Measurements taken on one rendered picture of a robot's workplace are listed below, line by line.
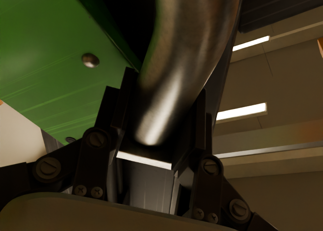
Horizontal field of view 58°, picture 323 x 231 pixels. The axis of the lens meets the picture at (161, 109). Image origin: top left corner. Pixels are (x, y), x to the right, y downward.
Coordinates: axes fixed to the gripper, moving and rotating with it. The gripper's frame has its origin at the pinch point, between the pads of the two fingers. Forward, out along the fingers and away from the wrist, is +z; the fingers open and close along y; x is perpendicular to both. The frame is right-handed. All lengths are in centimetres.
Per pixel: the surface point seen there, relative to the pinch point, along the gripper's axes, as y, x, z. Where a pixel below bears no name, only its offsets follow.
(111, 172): -1.1, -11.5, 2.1
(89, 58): -4.4, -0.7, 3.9
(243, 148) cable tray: 136, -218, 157
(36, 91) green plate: -7.9, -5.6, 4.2
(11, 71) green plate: -9.5, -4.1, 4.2
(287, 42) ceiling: 356, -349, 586
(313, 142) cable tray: 179, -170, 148
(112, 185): -0.6, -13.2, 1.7
